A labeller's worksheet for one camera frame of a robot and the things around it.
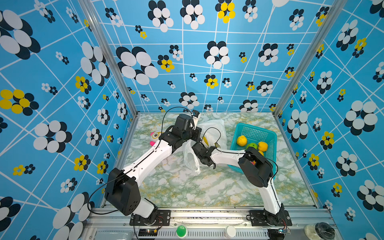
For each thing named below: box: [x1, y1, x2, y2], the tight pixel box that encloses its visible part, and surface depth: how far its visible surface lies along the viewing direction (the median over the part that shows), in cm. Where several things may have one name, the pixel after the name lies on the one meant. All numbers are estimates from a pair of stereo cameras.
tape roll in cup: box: [304, 222, 335, 240], surface depth 63 cm
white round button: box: [226, 225, 237, 238], surface depth 65 cm
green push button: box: [176, 225, 187, 237], surface depth 64 cm
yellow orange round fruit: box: [258, 141, 268, 152], surface depth 97 cm
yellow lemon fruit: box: [237, 135, 248, 147], surface depth 98 cm
